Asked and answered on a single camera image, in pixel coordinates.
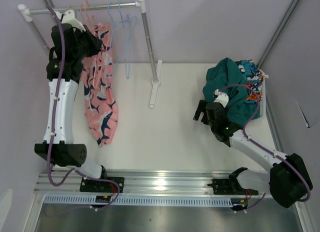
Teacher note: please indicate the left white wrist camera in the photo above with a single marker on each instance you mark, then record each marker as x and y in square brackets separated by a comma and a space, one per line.
[69, 17]

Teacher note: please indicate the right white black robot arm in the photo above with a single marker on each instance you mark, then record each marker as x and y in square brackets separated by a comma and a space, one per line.
[285, 176]

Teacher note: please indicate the blue wire hanger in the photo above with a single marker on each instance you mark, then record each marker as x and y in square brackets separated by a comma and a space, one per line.
[128, 24]
[115, 25]

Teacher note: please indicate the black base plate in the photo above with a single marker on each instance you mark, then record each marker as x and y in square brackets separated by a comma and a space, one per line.
[226, 186]
[95, 186]

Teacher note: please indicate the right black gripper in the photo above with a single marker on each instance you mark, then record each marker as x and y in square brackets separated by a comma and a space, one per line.
[201, 108]

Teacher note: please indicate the white slotted cable duct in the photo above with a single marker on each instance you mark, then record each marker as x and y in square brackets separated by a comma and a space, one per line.
[137, 200]

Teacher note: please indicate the pink patterned shorts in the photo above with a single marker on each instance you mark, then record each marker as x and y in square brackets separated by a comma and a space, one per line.
[101, 111]

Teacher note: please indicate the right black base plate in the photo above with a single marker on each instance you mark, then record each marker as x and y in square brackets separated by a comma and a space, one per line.
[226, 186]

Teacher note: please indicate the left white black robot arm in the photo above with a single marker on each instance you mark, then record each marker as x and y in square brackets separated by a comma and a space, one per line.
[71, 45]

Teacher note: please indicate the aluminium mounting rail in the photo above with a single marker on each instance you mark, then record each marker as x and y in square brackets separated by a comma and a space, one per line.
[142, 183]

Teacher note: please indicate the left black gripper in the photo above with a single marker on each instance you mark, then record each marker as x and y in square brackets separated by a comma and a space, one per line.
[96, 43]

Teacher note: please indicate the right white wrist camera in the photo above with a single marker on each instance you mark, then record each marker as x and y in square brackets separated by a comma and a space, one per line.
[221, 98]

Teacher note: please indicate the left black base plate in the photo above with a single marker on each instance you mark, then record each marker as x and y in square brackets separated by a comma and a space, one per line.
[95, 186]

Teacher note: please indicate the white plastic basket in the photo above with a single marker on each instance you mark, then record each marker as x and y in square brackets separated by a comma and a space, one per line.
[262, 103]

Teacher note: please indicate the metal clothes rack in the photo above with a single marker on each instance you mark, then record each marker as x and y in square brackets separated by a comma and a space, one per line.
[156, 65]

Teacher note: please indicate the blue patterned shorts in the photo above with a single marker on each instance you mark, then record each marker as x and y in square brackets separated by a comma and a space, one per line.
[253, 78]

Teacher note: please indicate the teal shorts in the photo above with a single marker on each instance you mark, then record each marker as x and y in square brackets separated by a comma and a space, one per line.
[227, 77]

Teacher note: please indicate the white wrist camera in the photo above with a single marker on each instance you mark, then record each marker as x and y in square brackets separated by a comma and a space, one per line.
[69, 17]
[221, 98]

